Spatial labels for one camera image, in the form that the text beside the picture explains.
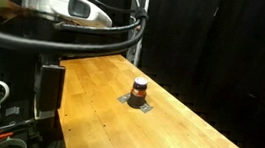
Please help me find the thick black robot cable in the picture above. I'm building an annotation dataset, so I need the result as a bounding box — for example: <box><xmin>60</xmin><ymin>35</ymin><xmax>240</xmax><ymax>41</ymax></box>
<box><xmin>0</xmin><ymin>0</ymin><xmax>150</xmax><ymax>66</ymax></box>

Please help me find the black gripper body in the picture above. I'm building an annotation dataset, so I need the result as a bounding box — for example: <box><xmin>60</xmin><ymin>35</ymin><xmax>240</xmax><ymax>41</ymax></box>
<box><xmin>30</xmin><ymin>52</ymin><xmax>68</xmax><ymax>123</ymax></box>

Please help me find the dark bottle with orange band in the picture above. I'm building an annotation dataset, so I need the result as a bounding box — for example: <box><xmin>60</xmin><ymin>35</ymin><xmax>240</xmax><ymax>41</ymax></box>
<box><xmin>126</xmin><ymin>75</ymin><xmax>150</xmax><ymax>111</ymax></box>

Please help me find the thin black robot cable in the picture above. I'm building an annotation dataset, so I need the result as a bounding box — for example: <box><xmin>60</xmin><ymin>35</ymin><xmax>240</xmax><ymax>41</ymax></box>
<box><xmin>52</xmin><ymin>0</ymin><xmax>146</xmax><ymax>41</ymax></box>

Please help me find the white vertical pole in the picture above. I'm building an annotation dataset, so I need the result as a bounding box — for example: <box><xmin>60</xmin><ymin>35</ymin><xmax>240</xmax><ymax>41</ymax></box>
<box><xmin>124</xmin><ymin>0</ymin><xmax>151</xmax><ymax>68</ymax></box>

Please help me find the grey square coaster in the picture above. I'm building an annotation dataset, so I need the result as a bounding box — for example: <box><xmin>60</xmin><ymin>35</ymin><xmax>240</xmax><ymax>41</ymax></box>
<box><xmin>115</xmin><ymin>92</ymin><xmax>155</xmax><ymax>115</ymax></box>

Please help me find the orange handled tool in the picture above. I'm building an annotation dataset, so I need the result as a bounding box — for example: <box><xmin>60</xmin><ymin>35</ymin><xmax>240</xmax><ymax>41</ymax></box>
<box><xmin>0</xmin><ymin>130</ymin><xmax>15</xmax><ymax>141</ymax></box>

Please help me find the black equipment bag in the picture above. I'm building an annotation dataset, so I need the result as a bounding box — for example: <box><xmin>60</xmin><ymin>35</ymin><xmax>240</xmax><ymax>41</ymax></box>
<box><xmin>0</xmin><ymin>97</ymin><xmax>47</xmax><ymax>148</ymax></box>

